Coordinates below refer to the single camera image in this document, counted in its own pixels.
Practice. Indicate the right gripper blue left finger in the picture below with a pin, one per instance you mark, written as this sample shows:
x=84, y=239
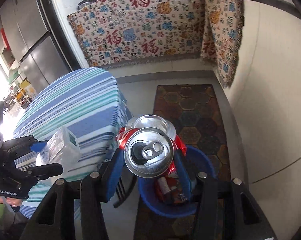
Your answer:
x=96, y=188

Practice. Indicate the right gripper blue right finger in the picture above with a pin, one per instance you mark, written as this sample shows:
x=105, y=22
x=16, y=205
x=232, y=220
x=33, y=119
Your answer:
x=198, y=185

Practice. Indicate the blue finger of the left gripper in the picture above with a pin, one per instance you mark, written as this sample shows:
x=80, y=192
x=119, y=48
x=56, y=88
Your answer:
x=16, y=148
x=33, y=174

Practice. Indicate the crushed red soda can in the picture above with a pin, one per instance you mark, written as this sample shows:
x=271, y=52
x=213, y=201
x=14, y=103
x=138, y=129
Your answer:
x=149, y=143

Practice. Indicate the red long snack packet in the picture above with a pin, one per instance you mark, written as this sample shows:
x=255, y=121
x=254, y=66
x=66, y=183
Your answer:
x=163, y=190

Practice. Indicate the blue plastic trash basket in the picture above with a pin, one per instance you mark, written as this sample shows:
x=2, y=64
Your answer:
x=152, y=196

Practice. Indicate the white kitchen counter cabinets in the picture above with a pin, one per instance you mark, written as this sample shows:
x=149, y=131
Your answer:
x=265, y=97

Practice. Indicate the person's left hand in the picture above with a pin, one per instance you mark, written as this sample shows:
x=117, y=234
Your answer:
x=11, y=201

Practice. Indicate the white storage rack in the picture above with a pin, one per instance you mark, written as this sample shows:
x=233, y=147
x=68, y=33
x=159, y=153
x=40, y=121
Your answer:
x=17, y=82

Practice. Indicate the yellow cardboard box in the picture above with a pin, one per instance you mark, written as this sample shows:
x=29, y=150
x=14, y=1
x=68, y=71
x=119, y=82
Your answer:
x=28, y=89

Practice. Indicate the dark hexagon pattern floor mat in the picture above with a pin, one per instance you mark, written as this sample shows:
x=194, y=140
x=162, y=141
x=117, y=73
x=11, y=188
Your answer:
x=195, y=114

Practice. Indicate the grey multi-door refrigerator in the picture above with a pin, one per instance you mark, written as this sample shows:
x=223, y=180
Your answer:
x=31, y=38

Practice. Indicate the patterned fu character blanket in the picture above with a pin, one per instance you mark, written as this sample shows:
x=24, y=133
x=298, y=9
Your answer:
x=112, y=33

